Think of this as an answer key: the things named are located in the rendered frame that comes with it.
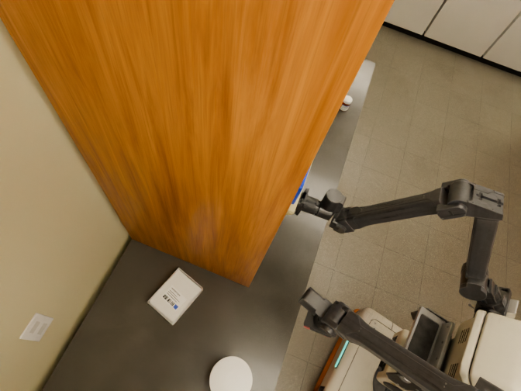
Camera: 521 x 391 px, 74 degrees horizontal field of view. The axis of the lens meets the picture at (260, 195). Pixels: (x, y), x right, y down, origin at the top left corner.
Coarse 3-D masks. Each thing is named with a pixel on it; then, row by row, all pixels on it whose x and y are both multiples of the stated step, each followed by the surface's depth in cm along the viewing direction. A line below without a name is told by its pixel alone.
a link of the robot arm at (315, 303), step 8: (304, 296) 98; (312, 296) 98; (320, 296) 100; (304, 304) 99; (312, 304) 97; (320, 304) 97; (328, 304) 97; (344, 304) 92; (312, 312) 99; (320, 312) 96; (328, 328) 90
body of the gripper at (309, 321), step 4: (308, 312) 107; (308, 316) 107; (312, 316) 107; (316, 316) 104; (308, 320) 106; (312, 320) 107; (316, 320) 104; (304, 324) 106; (308, 324) 106; (312, 324) 106; (316, 324) 104; (312, 328) 106; (316, 328) 106; (320, 328) 104; (324, 332) 106; (332, 336) 105
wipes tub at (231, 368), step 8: (224, 360) 107; (232, 360) 108; (240, 360) 108; (216, 368) 106; (224, 368) 107; (232, 368) 107; (240, 368) 107; (248, 368) 107; (216, 376) 105; (224, 376) 106; (232, 376) 106; (240, 376) 106; (248, 376) 106; (216, 384) 104; (224, 384) 105; (232, 384) 105; (240, 384) 105; (248, 384) 105
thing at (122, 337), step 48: (336, 144) 168; (288, 240) 143; (144, 288) 128; (240, 288) 132; (288, 288) 135; (96, 336) 119; (144, 336) 121; (192, 336) 123; (240, 336) 125; (288, 336) 127; (48, 384) 111; (96, 384) 113; (144, 384) 115; (192, 384) 116
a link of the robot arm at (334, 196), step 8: (328, 192) 115; (336, 192) 115; (328, 200) 114; (336, 200) 114; (344, 200) 114; (328, 208) 116; (336, 208) 116; (336, 216) 118; (336, 224) 118; (344, 232) 119
